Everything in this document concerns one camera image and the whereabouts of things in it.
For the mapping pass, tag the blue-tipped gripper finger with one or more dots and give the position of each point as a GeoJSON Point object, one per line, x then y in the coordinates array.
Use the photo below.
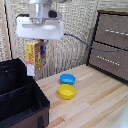
{"type": "Point", "coordinates": [43, 50]}

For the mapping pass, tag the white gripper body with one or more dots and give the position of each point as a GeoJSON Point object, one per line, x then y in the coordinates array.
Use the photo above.
{"type": "Point", "coordinates": [40, 29]}

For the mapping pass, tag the yellow granola bar box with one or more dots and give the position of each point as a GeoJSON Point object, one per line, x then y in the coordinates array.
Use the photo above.
{"type": "Point", "coordinates": [34, 57]}

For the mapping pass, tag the woven reed screen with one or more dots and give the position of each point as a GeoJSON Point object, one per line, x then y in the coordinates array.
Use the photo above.
{"type": "Point", "coordinates": [76, 40]}

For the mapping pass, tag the blue bowl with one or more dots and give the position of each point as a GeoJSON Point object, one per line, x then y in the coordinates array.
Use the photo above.
{"type": "Point", "coordinates": [67, 79]}

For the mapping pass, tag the yellow bowl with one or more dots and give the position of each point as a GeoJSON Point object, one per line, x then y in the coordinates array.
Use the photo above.
{"type": "Point", "coordinates": [67, 91]}

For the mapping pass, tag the black fabric storage box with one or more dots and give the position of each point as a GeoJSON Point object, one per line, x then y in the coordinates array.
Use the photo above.
{"type": "Point", "coordinates": [18, 96]}

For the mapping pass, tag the dark brown drawer cabinet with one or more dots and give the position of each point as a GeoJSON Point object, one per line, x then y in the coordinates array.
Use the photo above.
{"type": "Point", "coordinates": [110, 46]}

